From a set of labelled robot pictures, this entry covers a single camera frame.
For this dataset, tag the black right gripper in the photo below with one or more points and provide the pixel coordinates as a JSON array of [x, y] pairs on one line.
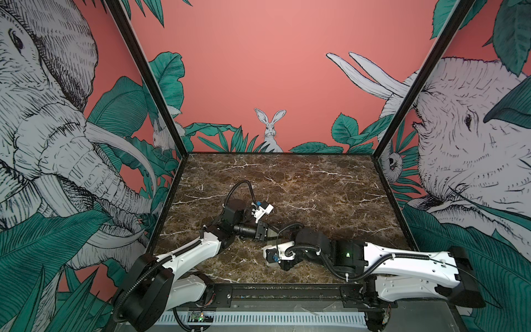
[[293, 264]]

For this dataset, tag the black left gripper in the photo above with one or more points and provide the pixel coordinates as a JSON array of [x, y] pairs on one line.
[[260, 232]]

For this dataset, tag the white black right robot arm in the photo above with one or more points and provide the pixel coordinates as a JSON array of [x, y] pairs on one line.
[[385, 274]]

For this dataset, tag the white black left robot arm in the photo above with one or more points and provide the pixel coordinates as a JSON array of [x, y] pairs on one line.
[[156, 284]]

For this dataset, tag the green circuit board with leds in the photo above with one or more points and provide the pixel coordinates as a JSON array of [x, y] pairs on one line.
[[200, 317]]

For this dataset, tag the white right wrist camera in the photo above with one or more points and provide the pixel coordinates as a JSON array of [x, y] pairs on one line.
[[272, 253]]

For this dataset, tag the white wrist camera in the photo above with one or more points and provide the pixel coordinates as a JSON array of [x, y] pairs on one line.
[[272, 253], [261, 209]]

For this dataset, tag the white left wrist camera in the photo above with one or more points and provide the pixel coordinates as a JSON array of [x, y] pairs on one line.
[[261, 209]]

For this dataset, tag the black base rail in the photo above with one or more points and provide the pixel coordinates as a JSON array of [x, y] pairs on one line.
[[349, 295]]

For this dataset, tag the white slotted cable duct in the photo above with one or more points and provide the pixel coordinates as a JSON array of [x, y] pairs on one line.
[[242, 318]]

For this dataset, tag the black left corner frame post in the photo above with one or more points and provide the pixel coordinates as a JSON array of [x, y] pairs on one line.
[[119, 16]]

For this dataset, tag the black corner frame post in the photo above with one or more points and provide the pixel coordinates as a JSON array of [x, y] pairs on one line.
[[119, 16], [450, 28]]

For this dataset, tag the black right corner frame post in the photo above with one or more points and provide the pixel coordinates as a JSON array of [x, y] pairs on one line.
[[450, 28]]

